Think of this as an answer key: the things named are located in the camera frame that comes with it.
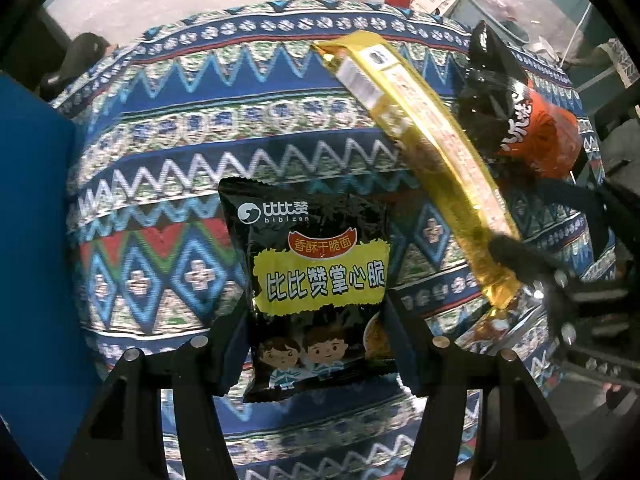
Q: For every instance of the round black device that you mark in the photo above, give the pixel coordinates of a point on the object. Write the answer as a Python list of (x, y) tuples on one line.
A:
[(80, 60)]

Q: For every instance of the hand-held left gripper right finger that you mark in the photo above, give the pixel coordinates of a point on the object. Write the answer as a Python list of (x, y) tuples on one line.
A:
[(407, 345)]

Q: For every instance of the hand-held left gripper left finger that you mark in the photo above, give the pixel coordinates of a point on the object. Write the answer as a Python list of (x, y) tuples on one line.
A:
[(230, 350)]

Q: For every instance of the long gold snack packet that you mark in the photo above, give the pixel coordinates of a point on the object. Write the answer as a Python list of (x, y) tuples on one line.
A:
[(435, 150)]

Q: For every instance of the blue patterned blanket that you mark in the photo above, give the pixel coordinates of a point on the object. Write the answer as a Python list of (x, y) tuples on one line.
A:
[(175, 160)]

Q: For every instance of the blue panel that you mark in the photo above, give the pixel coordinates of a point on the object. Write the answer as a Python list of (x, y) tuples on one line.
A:
[(35, 260)]

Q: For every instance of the black and orange snack packet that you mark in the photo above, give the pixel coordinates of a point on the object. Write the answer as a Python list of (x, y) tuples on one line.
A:
[(545, 130)]

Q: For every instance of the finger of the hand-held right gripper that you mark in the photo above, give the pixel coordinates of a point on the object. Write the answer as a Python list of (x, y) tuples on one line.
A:
[(570, 192), (520, 255)]

